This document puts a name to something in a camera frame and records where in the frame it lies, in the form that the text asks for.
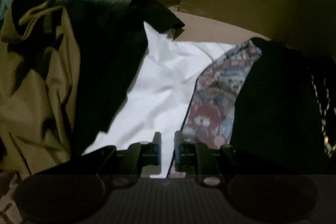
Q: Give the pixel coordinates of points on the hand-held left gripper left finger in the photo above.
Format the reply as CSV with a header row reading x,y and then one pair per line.
x,y
157,153

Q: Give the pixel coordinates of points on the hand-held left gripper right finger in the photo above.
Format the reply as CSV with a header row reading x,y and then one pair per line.
x,y
178,153

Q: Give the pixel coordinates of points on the black garment with floral lining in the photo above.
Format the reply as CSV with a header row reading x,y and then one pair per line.
x,y
275,108

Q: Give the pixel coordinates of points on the white bear printed blanket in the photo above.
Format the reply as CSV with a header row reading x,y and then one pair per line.
x,y
162,77

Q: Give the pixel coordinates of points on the plain black garment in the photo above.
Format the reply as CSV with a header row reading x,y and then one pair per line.
x,y
105,69

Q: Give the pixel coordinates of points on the brown fringed garment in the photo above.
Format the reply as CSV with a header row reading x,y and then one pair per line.
x,y
31,95

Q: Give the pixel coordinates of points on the flat cardboard box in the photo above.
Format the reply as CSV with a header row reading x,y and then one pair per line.
x,y
236,3

